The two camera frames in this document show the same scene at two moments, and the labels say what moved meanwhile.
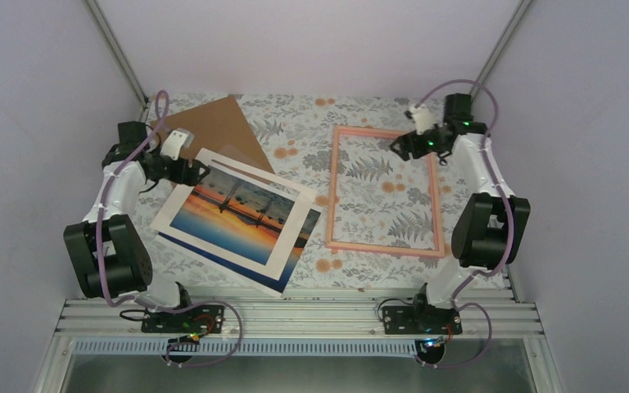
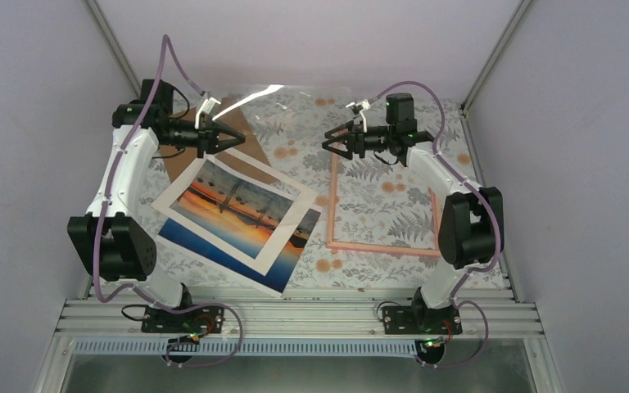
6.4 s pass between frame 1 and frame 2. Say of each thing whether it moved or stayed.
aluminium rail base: stayed
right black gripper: moved
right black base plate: stayed
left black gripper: moved
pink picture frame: stayed
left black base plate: stayed
